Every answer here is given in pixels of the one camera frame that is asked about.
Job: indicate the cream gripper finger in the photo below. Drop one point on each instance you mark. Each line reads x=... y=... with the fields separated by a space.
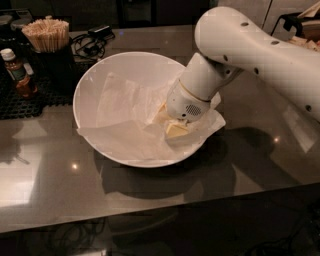
x=176 y=129
x=162 y=115

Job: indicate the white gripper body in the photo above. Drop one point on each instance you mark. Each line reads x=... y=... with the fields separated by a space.
x=184 y=104

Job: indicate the white paper liner sheet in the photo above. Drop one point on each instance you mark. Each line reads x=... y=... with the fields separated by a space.
x=124 y=129

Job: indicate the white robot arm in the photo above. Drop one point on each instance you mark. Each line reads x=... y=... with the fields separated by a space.
x=228 y=43

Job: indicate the large white bowl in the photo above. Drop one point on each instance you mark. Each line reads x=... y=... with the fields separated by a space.
x=141 y=67

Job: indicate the black power adapter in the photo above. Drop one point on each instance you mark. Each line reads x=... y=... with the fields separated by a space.
x=100 y=31

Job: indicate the black stick holder cup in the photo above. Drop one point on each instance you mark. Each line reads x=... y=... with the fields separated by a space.
x=61 y=68

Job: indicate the bundle of wooden stir sticks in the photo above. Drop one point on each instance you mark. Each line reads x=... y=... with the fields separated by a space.
x=47 y=35

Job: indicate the small brown sauce bottle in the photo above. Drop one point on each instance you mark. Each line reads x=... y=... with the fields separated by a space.
x=23 y=83

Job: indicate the black rubber grid mat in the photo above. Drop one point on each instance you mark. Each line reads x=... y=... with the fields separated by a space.
x=12 y=106

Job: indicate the dark lidded jar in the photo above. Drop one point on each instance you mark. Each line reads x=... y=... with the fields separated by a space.
x=11 y=35

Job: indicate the black wire condiment rack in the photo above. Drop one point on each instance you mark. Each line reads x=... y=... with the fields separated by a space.
x=306 y=25

